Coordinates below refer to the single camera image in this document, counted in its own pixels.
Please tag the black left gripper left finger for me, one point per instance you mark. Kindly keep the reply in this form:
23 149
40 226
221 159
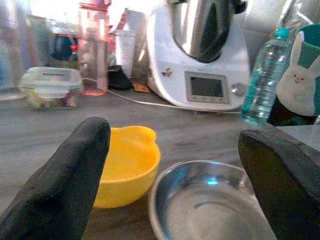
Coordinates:
57 185

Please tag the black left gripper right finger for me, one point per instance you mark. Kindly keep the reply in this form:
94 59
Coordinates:
287 185

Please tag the yellow plastic bowl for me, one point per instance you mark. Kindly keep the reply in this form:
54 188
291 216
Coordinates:
130 170

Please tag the stainless steel plate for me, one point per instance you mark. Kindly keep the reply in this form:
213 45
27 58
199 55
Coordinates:
200 212

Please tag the small clear food container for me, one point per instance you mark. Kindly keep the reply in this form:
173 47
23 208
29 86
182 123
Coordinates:
50 85

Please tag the white bunny teal cushion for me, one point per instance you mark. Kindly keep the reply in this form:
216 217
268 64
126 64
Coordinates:
300 82

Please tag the clear water bottle teal cap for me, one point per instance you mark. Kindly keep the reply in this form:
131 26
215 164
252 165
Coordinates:
263 82

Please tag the clear plastic bottle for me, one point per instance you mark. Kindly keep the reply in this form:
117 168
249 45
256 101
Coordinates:
10 62

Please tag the dark blue jar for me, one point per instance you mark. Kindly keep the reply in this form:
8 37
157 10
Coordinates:
63 47

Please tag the pink transparent drinking bottle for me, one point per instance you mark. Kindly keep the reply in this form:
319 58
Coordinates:
93 50

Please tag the white kitchen cooking machine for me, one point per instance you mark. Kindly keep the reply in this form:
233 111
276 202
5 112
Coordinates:
170 50

